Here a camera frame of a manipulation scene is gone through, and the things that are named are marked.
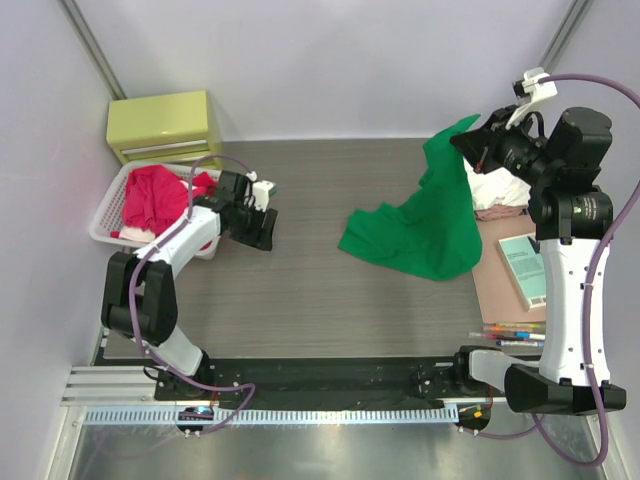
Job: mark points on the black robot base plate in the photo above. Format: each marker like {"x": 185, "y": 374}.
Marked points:
{"x": 348, "y": 380}

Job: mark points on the pink desk mat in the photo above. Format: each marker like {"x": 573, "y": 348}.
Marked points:
{"x": 499, "y": 301}

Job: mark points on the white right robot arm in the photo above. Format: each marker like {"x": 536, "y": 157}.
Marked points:
{"x": 573, "y": 220}

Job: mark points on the teal paperback book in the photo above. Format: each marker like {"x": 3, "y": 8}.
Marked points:
{"x": 522, "y": 258}

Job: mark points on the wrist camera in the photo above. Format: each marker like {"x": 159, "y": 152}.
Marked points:
{"x": 531, "y": 90}
{"x": 258, "y": 192}

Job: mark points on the white plastic laundry basket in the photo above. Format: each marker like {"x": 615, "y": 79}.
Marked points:
{"x": 108, "y": 214}

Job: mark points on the blue marker pen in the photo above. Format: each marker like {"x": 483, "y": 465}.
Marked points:
{"x": 508, "y": 335}

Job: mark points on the white folded t shirt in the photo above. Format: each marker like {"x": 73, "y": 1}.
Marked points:
{"x": 498, "y": 187}

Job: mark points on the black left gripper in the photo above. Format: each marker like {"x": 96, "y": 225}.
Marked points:
{"x": 261, "y": 237}

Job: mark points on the yellow highlighter pen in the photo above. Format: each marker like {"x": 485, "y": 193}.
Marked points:
{"x": 535, "y": 325}

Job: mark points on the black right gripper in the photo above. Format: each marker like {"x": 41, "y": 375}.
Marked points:
{"x": 476, "y": 144}

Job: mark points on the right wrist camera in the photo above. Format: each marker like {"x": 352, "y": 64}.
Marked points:
{"x": 531, "y": 90}

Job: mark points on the white marker pen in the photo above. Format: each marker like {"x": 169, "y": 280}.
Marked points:
{"x": 520, "y": 343}

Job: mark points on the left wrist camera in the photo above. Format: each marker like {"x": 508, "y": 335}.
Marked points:
{"x": 258, "y": 192}

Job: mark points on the green t shirt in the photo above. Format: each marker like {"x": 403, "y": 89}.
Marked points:
{"x": 433, "y": 234}

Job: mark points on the red t shirt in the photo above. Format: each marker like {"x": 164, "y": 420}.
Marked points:
{"x": 155, "y": 198}

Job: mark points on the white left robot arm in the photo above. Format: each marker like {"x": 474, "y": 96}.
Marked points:
{"x": 139, "y": 299}

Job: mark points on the orange highlighter pen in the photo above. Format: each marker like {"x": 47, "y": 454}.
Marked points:
{"x": 505, "y": 330}

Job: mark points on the pink folded t shirt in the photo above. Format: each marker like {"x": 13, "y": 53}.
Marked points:
{"x": 498, "y": 211}

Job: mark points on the aluminium slotted rail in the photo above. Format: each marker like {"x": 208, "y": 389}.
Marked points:
{"x": 182, "y": 415}

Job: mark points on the yellow green drawer cabinet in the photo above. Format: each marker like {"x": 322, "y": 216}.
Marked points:
{"x": 169, "y": 128}

